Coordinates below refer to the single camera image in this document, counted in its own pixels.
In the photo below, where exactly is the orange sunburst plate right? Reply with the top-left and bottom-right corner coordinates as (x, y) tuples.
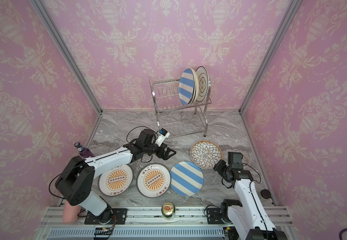
(136, 164), (171, 198)

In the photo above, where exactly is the floral pattern plate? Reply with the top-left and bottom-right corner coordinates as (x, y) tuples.
(190, 140), (223, 170)

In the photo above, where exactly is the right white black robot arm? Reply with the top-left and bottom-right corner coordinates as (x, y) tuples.
(214, 152), (287, 240)

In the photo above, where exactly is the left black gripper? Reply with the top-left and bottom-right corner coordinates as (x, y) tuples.
(143, 141), (177, 160)

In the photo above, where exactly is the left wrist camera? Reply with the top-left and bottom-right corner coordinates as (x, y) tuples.
(155, 128), (170, 147)

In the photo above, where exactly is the green gold can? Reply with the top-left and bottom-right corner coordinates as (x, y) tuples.
(161, 202), (176, 220)

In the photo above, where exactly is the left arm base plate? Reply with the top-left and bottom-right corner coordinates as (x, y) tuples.
(84, 208), (127, 225)

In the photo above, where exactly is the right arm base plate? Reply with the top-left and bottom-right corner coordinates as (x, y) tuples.
(205, 208), (231, 225)

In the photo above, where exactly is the plain cream plate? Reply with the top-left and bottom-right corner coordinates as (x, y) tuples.
(194, 72), (200, 102)

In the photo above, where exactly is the green red rimmed white plate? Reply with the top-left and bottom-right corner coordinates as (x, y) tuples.
(191, 69), (196, 104)

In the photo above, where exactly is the orange sunburst plate left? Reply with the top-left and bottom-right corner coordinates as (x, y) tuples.
(98, 165), (133, 197)

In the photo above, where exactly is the blue striped plate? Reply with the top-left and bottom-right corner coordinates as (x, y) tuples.
(179, 68), (194, 106)
(170, 162), (204, 197)

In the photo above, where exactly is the pink cup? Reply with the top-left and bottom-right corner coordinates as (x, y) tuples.
(62, 201), (81, 224)

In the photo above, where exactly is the white plate dark rim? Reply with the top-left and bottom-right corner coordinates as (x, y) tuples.
(196, 66), (209, 102)

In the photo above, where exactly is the blue striped plate front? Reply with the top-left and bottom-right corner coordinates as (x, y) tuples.
(170, 162), (204, 197)

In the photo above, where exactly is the purple bottle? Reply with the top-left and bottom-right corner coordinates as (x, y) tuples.
(74, 142), (95, 159)

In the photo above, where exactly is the aluminium rail frame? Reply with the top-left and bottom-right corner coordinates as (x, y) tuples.
(35, 206), (229, 240)

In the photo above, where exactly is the silver wire dish rack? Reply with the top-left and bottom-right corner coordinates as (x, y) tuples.
(149, 80), (212, 138)

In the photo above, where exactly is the orange sunburst plate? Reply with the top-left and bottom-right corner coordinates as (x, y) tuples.
(98, 165), (133, 197)
(136, 164), (171, 198)

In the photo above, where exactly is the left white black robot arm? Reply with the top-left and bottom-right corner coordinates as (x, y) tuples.
(53, 128), (176, 224)

